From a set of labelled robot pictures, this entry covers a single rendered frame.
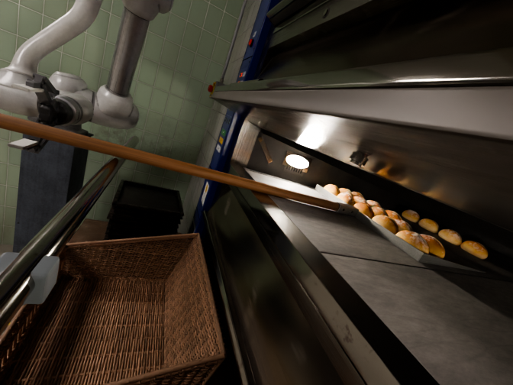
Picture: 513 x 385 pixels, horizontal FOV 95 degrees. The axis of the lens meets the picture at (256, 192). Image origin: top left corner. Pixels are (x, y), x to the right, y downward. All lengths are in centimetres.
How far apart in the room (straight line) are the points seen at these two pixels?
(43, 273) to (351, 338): 35
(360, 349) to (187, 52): 178
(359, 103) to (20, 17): 193
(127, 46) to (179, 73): 58
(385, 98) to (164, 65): 172
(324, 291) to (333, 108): 28
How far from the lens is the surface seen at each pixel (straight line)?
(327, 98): 24
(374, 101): 19
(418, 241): 83
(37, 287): 31
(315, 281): 42
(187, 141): 187
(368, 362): 36
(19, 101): 108
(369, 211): 95
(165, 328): 103
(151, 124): 186
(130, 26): 131
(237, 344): 57
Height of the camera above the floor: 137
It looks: 15 degrees down
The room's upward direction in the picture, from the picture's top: 21 degrees clockwise
